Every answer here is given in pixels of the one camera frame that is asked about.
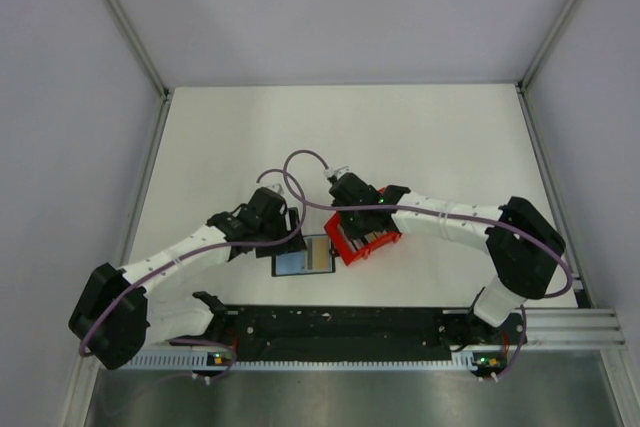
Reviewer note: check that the gold striped credit card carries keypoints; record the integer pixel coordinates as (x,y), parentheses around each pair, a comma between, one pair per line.
(370,241)

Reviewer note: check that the black leather card holder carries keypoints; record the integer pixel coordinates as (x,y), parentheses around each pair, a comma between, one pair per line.
(294,264)

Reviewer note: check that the red plastic card tray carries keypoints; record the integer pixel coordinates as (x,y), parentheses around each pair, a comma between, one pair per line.
(341,243)

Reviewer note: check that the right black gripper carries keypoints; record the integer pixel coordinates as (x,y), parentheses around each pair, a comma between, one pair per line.
(354,232)

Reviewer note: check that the grey slotted cable duct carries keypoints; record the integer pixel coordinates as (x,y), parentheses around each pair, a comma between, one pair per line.
(206,361)

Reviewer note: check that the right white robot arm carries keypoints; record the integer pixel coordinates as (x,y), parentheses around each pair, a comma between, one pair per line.
(524,247)

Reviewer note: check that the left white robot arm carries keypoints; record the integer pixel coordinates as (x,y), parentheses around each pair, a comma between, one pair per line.
(123,310)

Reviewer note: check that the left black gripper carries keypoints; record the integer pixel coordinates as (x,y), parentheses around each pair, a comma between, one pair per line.
(270,250)

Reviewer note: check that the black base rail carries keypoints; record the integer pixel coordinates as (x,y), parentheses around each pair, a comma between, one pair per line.
(321,333)

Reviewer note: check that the aluminium frame post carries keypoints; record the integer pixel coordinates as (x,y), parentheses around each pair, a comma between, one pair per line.
(135,44)
(552,37)

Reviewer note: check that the left aluminium frame post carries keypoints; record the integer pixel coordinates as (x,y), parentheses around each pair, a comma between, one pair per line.
(135,44)

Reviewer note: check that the right aluminium frame post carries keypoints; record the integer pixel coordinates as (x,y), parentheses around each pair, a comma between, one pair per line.
(552,37)

